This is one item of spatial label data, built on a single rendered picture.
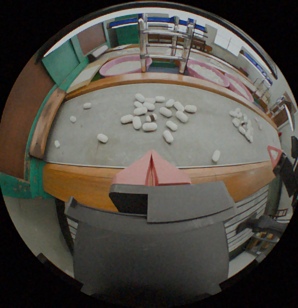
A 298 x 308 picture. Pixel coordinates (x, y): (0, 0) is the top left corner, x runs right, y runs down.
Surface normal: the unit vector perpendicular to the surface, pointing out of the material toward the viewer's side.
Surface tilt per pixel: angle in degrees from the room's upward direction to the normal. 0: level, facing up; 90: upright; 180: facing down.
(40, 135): 67
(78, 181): 0
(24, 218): 90
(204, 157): 0
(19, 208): 90
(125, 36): 90
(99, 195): 0
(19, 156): 90
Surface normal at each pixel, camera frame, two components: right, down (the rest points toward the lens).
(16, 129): 1.00, 0.00
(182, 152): 0.00, -0.24
